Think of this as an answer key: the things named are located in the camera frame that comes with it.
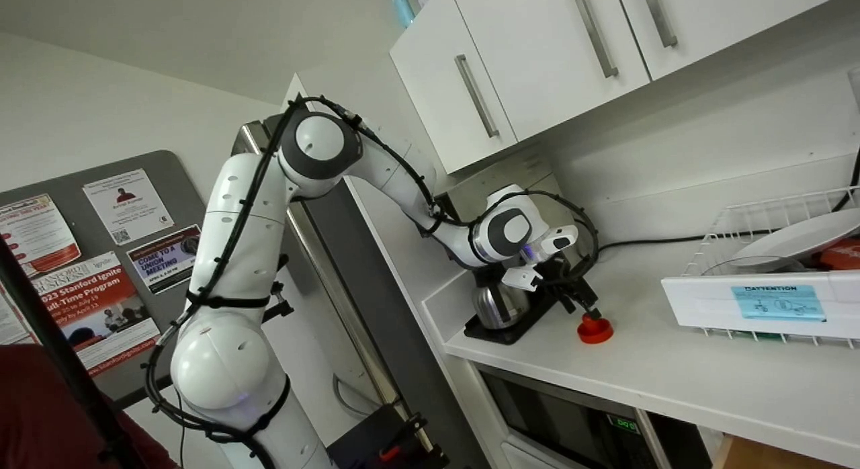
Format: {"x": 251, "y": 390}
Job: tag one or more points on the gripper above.
{"x": 561, "y": 273}

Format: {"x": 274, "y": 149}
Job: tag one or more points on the red round plastic lid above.
{"x": 595, "y": 330}

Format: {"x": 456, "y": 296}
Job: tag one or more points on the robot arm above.
{"x": 228, "y": 254}

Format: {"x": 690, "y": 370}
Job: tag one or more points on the steel coffee carafe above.
{"x": 498, "y": 306}

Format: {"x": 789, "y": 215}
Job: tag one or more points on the microwave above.
{"x": 571, "y": 422}

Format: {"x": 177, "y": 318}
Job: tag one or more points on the microwave door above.
{"x": 557, "y": 422}

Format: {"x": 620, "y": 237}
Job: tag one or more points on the black steel coffee maker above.
{"x": 500, "y": 197}

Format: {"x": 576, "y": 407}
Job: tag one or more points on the blue label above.
{"x": 778, "y": 302}

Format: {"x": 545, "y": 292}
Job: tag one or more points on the steel refrigerator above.
{"x": 363, "y": 287}

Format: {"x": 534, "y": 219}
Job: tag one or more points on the white plate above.
{"x": 799, "y": 237}

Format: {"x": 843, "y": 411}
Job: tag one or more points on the white cabinet door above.
{"x": 437, "y": 86}
{"x": 537, "y": 52}
{"x": 739, "y": 19}

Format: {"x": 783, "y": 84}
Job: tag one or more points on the red bowl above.
{"x": 843, "y": 254}

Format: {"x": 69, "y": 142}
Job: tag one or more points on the blue bottle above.
{"x": 402, "y": 5}

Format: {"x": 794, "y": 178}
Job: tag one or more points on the dark blue poster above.
{"x": 164, "y": 259}

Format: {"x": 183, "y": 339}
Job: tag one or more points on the white poster with portrait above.
{"x": 127, "y": 207}

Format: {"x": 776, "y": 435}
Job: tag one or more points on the large red white poster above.
{"x": 94, "y": 308}

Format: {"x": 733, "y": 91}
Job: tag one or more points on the grey notice board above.
{"x": 101, "y": 180}

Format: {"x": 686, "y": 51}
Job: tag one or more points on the white and red poster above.
{"x": 33, "y": 234}

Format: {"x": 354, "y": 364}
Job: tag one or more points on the person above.
{"x": 33, "y": 415}

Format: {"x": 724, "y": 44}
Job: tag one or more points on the white wall cabinet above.
{"x": 537, "y": 66}

